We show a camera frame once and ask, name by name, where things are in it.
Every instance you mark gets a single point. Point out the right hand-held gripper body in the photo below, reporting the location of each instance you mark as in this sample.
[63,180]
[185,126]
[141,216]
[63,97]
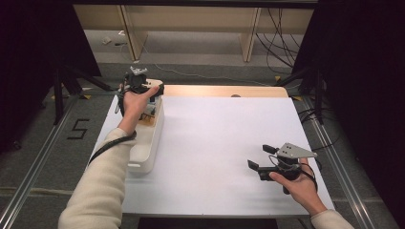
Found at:
[288,152]

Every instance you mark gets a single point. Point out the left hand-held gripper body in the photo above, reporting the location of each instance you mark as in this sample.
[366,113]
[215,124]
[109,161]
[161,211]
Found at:
[136,81]

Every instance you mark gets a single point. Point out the phone with picture case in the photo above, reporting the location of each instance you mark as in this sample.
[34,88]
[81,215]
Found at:
[149,111]

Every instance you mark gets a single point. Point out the white plastic storage box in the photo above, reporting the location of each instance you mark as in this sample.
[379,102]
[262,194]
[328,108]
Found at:
[146,152]

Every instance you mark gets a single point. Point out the person's left hand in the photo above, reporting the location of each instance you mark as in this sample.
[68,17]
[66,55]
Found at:
[133,106]

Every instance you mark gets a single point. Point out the person's right hand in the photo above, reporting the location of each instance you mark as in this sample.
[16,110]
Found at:
[302,191]

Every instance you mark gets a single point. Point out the white table cover board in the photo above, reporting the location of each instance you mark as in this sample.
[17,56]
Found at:
[223,191]

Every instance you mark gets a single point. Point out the small black floor object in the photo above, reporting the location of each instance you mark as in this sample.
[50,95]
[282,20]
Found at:
[120,44]

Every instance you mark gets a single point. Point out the beige wooden desk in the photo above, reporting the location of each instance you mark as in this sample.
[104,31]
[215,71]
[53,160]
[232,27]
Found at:
[133,38]

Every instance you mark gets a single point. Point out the small white floor object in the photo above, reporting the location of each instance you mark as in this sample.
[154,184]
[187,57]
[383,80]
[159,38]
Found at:
[106,40]

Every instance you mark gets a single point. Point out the dark round table grommet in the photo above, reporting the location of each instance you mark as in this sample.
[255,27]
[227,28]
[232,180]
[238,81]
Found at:
[236,95]

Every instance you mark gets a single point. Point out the black tripod stand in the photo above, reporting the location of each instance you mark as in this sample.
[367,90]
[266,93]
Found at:
[58,95]
[319,95]

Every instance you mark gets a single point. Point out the black curtain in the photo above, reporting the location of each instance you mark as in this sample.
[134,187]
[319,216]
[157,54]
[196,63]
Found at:
[366,79]
[31,63]

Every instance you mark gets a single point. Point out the aluminium floor rail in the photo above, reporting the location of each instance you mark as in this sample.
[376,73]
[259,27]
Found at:
[347,184]
[31,175]

